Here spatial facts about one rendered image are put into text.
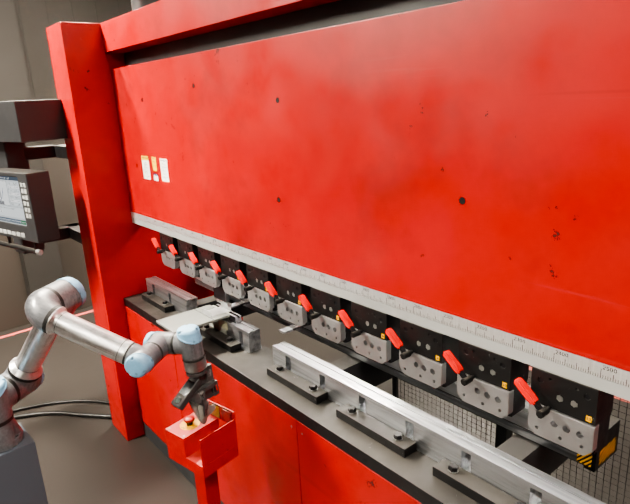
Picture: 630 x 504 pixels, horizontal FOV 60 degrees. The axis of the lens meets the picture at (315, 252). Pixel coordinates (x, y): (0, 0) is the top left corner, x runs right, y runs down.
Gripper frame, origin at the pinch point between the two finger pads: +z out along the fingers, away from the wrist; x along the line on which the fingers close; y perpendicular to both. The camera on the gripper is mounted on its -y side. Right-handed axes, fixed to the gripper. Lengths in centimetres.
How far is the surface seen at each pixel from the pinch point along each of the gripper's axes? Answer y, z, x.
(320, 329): 33, -28, -30
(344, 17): 48, -124, -39
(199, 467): -6.2, 13.6, -2.8
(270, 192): 42, -71, -6
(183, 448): -5.9, 9.4, 5.2
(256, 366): 35.0, -0.7, 7.8
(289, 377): 32.1, -3.9, -13.0
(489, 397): 21, -30, -94
